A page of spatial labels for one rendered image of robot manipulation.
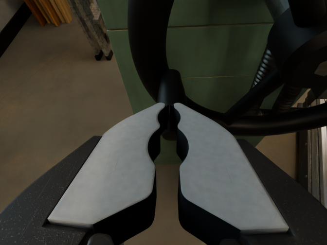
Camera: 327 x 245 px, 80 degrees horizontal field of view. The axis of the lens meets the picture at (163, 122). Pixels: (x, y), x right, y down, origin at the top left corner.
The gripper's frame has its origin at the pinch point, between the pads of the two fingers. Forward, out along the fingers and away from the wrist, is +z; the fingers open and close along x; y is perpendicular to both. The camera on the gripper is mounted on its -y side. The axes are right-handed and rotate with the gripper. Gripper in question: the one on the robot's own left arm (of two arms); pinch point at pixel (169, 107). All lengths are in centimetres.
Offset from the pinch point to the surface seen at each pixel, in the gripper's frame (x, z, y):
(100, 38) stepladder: -43, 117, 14
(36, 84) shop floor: -85, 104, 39
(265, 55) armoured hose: 11.6, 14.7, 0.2
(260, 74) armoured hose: 11.8, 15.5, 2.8
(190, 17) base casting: 3.0, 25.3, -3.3
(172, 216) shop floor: 2, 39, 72
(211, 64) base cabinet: 8.4, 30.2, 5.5
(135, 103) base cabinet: -9.1, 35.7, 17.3
